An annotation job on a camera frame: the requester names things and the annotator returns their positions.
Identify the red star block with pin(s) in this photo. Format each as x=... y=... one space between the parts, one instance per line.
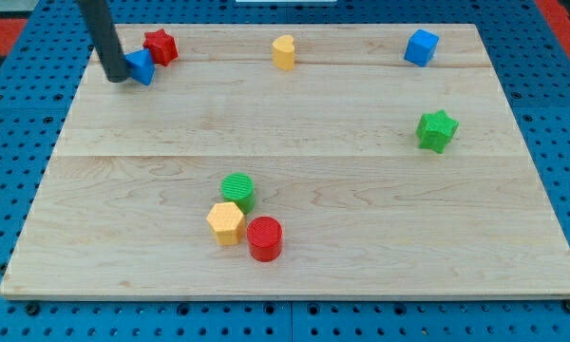
x=162 y=46

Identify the yellow hexagon block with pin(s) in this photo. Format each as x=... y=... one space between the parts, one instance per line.
x=227 y=223

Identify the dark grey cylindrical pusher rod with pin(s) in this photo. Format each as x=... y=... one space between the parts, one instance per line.
x=104 y=37

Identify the blue triangle block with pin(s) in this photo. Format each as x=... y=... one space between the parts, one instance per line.
x=141 y=66

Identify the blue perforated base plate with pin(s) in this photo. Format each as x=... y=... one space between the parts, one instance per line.
x=38 y=81

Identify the green cylinder block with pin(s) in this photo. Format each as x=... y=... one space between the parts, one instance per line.
x=239 y=188

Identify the yellow heart block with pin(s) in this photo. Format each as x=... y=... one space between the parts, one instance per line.
x=283 y=52

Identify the red cylinder block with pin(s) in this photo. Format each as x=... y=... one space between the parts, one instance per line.
x=265 y=238

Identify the blue cube block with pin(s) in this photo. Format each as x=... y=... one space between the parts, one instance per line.
x=421 y=47

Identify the green star block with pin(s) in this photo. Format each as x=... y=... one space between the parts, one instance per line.
x=435 y=131

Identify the light wooden board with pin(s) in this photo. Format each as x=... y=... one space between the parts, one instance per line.
x=366 y=214

